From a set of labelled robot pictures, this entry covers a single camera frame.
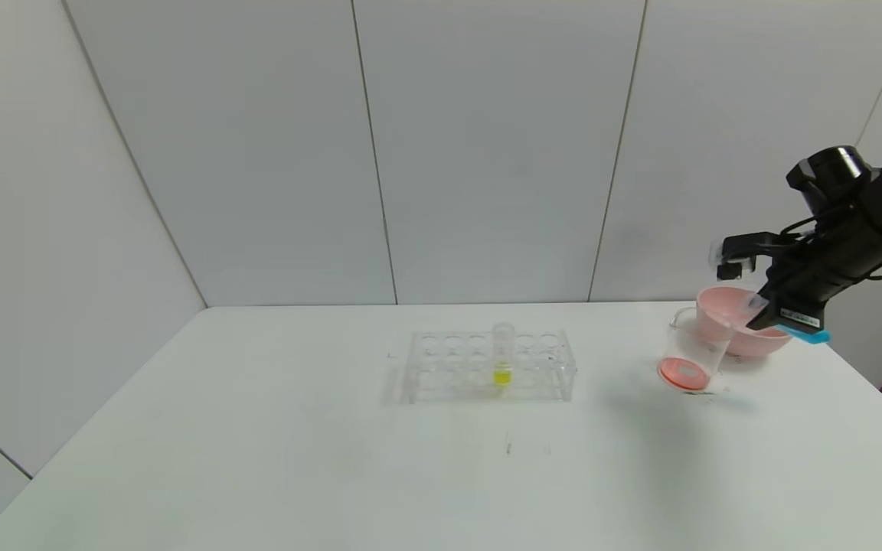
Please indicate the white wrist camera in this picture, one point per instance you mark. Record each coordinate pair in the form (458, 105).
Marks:
(728, 269)

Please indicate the clear glass beaker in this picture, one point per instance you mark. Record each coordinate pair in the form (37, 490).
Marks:
(686, 367)

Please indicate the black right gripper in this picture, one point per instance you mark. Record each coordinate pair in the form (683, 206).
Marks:
(795, 314)

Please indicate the clear acrylic test tube rack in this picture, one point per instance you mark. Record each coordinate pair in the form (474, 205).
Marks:
(441, 367)

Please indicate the test tube with yellow pigment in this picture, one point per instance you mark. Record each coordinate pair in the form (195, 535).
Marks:
(502, 371)

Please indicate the pink bowl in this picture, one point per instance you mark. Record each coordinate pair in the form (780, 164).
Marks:
(724, 321)

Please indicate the test tube with blue pigment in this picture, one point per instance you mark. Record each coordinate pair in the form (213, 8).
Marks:
(812, 337)

